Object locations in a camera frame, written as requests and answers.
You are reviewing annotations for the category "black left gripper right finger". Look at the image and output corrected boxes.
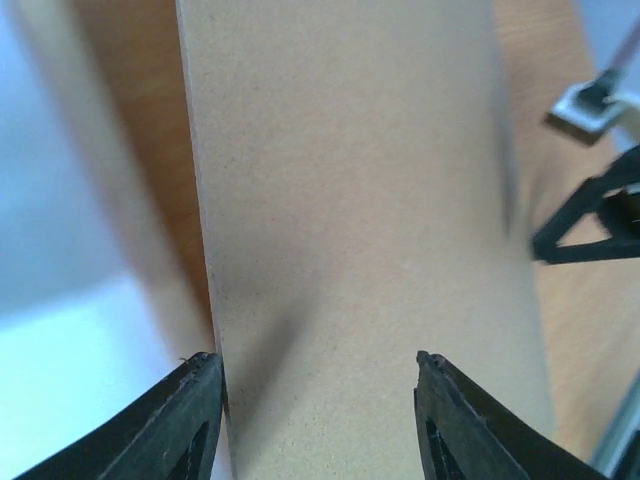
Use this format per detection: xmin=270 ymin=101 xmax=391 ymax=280
xmin=414 ymin=351 xmax=604 ymax=479

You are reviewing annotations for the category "brown cardboard backing board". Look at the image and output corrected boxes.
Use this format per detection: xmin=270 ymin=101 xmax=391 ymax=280
xmin=178 ymin=1 xmax=554 ymax=479

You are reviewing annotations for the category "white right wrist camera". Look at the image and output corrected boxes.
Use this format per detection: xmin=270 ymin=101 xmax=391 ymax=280
xmin=543 ymin=68 xmax=639 ymax=147

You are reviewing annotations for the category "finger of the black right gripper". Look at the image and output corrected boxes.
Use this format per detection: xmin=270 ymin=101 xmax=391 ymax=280
xmin=531 ymin=149 xmax=639 ymax=265

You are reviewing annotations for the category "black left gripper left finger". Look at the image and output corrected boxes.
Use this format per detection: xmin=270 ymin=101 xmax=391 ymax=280
xmin=19 ymin=352 xmax=223 ymax=479

